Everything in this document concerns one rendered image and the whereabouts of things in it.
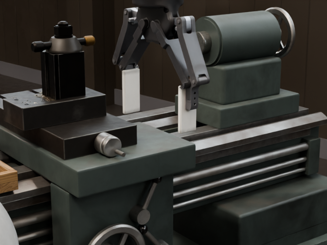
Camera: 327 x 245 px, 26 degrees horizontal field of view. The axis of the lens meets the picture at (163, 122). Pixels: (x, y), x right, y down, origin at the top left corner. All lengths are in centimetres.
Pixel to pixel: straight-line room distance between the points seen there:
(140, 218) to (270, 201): 48
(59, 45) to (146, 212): 40
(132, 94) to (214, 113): 77
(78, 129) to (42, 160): 10
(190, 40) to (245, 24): 94
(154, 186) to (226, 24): 55
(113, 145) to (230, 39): 56
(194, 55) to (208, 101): 95
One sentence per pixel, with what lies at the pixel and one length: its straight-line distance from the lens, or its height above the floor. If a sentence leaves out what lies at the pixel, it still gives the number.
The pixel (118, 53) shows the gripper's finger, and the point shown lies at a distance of 112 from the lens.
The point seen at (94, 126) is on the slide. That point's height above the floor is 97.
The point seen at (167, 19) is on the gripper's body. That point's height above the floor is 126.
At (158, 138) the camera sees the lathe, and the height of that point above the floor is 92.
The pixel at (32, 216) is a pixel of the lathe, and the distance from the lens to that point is 155.
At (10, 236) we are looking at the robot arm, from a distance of 91.
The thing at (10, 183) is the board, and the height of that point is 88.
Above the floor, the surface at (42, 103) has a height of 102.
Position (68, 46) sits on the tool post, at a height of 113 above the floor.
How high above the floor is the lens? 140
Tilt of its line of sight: 16 degrees down
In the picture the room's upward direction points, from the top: straight up
